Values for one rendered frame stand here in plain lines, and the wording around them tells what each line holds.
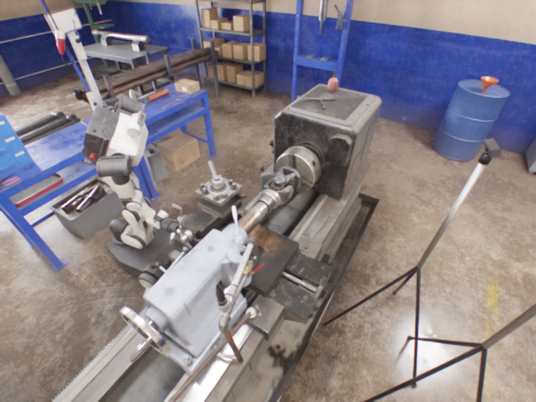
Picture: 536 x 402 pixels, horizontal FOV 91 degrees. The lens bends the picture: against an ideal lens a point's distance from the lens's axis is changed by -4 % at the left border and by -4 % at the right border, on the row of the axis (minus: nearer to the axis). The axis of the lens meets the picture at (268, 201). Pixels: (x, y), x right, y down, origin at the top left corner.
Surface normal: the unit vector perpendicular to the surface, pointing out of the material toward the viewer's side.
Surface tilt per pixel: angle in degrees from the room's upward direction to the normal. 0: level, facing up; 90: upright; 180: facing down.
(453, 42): 90
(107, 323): 0
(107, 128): 41
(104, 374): 0
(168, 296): 0
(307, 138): 90
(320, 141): 90
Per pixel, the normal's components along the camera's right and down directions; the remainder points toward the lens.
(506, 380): 0.00, -0.74
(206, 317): 0.78, 0.04
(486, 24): -0.53, 0.57
